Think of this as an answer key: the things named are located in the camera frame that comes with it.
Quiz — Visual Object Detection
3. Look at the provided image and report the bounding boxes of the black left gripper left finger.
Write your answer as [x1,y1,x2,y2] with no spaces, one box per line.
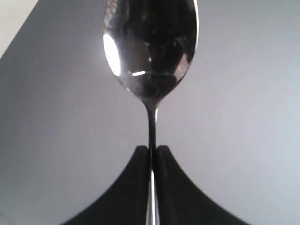
[64,145,150,225]

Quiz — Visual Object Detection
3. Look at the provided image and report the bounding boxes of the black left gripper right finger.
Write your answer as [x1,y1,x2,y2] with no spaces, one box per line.
[153,145,246,225]

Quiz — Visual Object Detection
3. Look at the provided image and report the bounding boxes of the stainless steel spork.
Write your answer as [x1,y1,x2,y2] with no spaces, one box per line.
[103,0,199,225]

